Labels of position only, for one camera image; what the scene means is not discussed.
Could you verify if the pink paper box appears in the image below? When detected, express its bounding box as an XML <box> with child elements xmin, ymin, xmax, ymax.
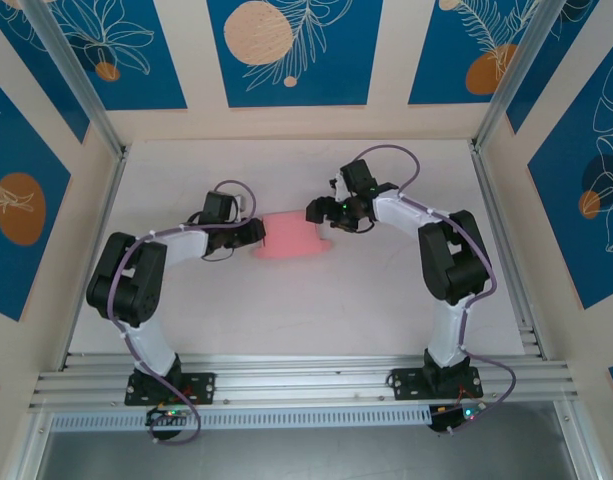
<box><xmin>249</xmin><ymin>210</ymin><xmax>333</xmax><ymax>260</ymax></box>

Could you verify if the black left controller board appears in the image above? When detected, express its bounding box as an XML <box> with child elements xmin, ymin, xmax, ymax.
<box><xmin>145</xmin><ymin>405</ymin><xmax>195</xmax><ymax>429</ymax></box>

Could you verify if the black controller board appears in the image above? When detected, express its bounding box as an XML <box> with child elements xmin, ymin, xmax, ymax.
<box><xmin>145</xmin><ymin>405</ymin><xmax>195</xmax><ymax>429</ymax></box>
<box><xmin>428</xmin><ymin>402</ymin><xmax>487</xmax><ymax>434</ymax></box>

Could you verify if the grey metal sheet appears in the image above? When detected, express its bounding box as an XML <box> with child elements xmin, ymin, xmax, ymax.
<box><xmin>35</xmin><ymin>427</ymin><xmax>580</xmax><ymax>480</ymax></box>

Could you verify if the black right controller board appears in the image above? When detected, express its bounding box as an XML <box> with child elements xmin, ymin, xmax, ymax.
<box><xmin>428</xmin><ymin>402</ymin><xmax>487</xmax><ymax>434</ymax></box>

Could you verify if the aluminium side rail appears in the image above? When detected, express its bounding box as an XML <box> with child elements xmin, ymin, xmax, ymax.
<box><xmin>60</xmin><ymin>149</ymin><xmax>130</xmax><ymax>371</ymax></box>
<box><xmin>468</xmin><ymin>142</ymin><xmax>545</xmax><ymax>359</ymax></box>

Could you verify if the aluminium mounting rail beam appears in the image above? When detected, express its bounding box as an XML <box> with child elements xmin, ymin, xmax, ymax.
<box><xmin>28</xmin><ymin>352</ymin><xmax>582</xmax><ymax>414</ymax></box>

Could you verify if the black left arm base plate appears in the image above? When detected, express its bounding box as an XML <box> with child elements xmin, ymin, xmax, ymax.
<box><xmin>124</xmin><ymin>372</ymin><xmax>217</xmax><ymax>406</ymax></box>

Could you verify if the grey slotted cable duct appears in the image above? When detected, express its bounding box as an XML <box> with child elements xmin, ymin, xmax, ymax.
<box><xmin>50</xmin><ymin>404</ymin><xmax>432</xmax><ymax>432</ymax></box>

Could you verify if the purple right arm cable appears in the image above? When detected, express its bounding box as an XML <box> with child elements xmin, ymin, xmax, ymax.
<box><xmin>353</xmin><ymin>144</ymin><xmax>517</xmax><ymax>436</ymax></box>

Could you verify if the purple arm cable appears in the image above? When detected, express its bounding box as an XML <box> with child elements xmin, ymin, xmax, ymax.
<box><xmin>108</xmin><ymin>179</ymin><xmax>260</xmax><ymax>445</ymax></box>
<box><xmin>353</xmin><ymin>144</ymin><xmax>517</xmax><ymax>436</ymax></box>

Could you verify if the aluminium frame post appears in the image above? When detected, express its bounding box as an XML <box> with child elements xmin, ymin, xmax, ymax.
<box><xmin>23</xmin><ymin>0</ymin><xmax>130</xmax><ymax>161</ymax></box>
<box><xmin>473</xmin><ymin>0</ymin><xmax>570</xmax><ymax>151</ymax></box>

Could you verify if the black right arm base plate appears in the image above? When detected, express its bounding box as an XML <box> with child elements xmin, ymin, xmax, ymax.
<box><xmin>388</xmin><ymin>367</ymin><xmax>485</xmax><ymax>401</ymax></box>

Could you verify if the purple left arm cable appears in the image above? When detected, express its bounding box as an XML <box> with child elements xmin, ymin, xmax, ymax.
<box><xmin>108</xmin><ymin>179</ymin><xmax>260</xmax><ymax>445</ymax></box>

